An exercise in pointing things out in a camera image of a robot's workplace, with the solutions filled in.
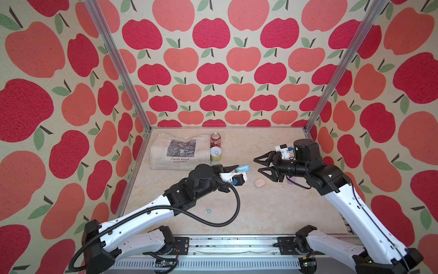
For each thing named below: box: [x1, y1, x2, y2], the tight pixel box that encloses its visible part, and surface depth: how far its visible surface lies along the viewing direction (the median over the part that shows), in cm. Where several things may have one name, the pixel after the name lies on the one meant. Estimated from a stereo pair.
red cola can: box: [210, 132, 222, 149], surface depth 104 cm
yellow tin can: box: [209, 146, 222, 162], surface depth 103 cm
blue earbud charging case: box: [234, 164, 251, 173], surface depth 65 cm
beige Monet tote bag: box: [150, 131, 212, 171], surface depth 100 cm
